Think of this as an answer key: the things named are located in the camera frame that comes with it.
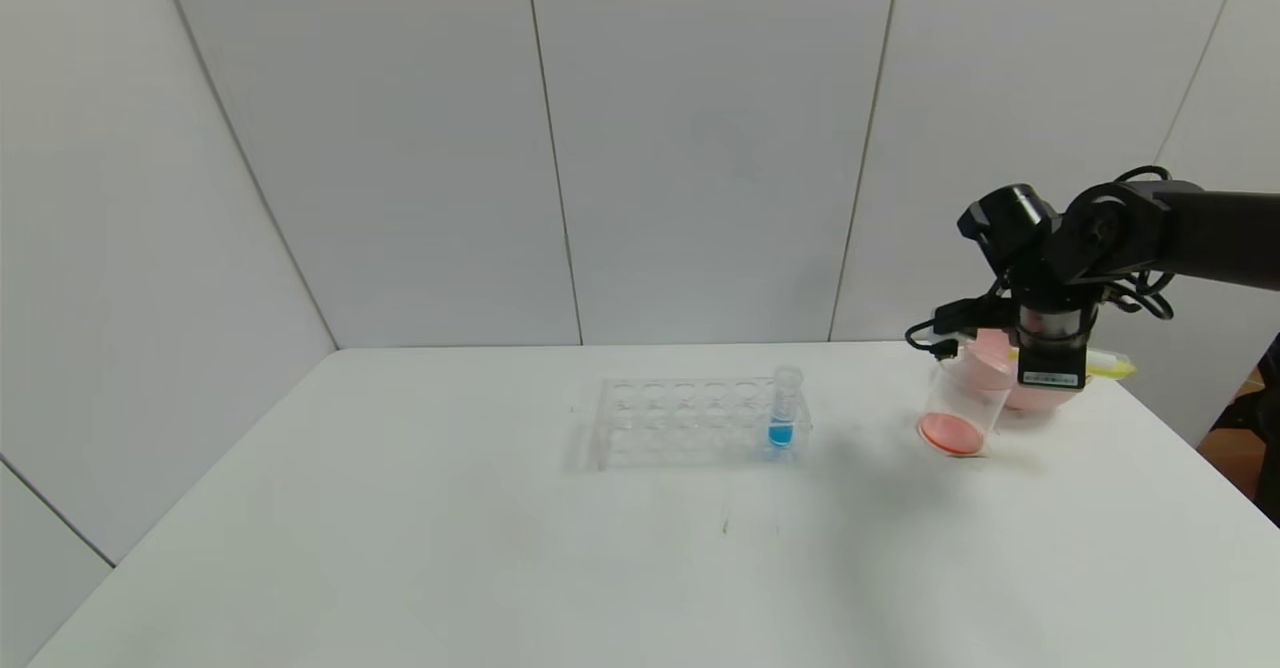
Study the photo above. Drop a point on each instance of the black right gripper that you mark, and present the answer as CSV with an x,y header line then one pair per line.
x,y
1051,371

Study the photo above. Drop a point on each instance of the test tube with yellow pigment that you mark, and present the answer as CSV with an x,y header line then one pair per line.
x,y
1110,366

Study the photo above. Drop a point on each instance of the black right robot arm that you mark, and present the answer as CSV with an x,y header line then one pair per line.
x,y
1150,233

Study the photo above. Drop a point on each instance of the clear plastic measuring beaker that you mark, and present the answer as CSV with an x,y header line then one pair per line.
x,y
955,433

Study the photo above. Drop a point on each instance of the test tube with blue pigment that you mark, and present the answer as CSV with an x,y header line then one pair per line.
x,y
781,435

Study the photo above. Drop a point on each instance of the clear plastic test tube rack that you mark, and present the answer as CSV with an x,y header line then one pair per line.
x,y
680,438

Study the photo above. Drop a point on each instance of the pink plastic bowl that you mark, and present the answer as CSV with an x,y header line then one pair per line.
x,y
1040,400

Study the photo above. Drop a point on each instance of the black object beside table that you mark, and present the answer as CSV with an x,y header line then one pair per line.
x,y
1272,488

